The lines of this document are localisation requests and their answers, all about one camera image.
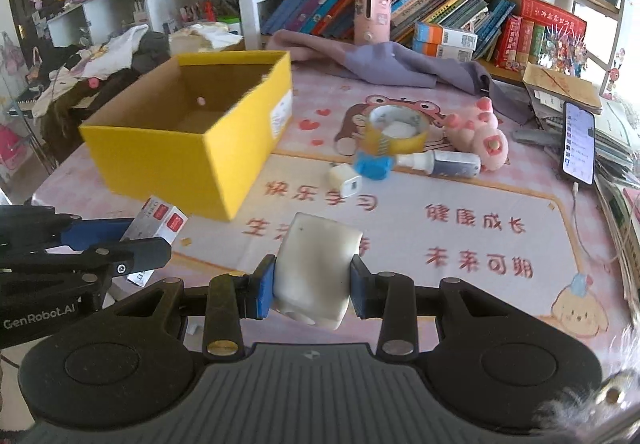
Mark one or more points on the purple cloth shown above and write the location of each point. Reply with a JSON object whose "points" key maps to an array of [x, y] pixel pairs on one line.
{"points": [[392, 64]]}

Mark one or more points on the pink cylinder device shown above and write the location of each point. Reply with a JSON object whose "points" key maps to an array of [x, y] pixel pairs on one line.
{"points": [[372, 21]]}

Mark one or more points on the black smartphone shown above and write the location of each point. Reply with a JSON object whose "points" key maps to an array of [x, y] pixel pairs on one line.
{"points": [[578, 161]]}

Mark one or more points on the white plastic cup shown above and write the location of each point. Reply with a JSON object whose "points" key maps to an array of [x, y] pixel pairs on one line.
{"points": [[311, 279]]}

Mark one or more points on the red dictionary book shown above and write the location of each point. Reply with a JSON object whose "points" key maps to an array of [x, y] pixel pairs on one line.
{"points": [[548, 15]]}

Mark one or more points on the crumpled white paper bag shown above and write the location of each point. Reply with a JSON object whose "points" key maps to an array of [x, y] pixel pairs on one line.
{"points": [[204, 37]]}

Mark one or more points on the orange blue box upper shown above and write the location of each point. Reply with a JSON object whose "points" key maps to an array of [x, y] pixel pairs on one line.
{"points": [[439, 35]]}

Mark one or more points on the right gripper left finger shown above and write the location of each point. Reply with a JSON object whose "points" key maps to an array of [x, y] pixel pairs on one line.
{"points": [[231, 299]]}

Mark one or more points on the yellow tape roll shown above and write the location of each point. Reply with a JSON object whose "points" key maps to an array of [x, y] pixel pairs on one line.
{"points": [[392, 130]]}

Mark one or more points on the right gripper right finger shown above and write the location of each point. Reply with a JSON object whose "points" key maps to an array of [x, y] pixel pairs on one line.
{"points": [[390, 298]]}

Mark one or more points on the white spray bottle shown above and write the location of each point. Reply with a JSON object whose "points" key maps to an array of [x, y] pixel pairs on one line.
{"points": [[442, 163]]}

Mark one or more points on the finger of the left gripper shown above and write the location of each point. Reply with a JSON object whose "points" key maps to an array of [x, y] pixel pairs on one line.
{"points": [[86, 233], [120, 259]]}

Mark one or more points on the orange blue box lower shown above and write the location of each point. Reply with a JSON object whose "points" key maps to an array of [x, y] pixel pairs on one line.
{"points": [[443, 51]]}

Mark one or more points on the yellow cardboard box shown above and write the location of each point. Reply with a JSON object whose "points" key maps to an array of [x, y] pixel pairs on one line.
{"points": [[195, 131]]}

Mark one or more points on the orange blue box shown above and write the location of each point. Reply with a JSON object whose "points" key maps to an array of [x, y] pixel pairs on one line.
{"points": [[439, 35], [443, 51]]}

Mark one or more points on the white red medicine box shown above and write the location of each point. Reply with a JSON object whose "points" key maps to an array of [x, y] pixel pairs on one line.
{"points": [[157, 218]]}

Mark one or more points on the blue roll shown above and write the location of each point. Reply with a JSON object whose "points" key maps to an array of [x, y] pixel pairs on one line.
{"points": [[375, 168]]}

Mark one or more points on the brown paper envelope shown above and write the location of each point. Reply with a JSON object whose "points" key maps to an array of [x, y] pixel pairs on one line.
{"points": [[569, 88]]}

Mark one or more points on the pink cartoon desk mat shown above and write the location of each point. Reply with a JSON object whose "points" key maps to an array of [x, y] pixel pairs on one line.
{"points": [[519, 233]]}

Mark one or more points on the pink plush pig toy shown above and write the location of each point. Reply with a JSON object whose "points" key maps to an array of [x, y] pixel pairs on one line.
{"points": [[475, 129]]}

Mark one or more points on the white charger plug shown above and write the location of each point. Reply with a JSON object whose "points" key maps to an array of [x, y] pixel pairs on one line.
{"points": [[344, 180]]}

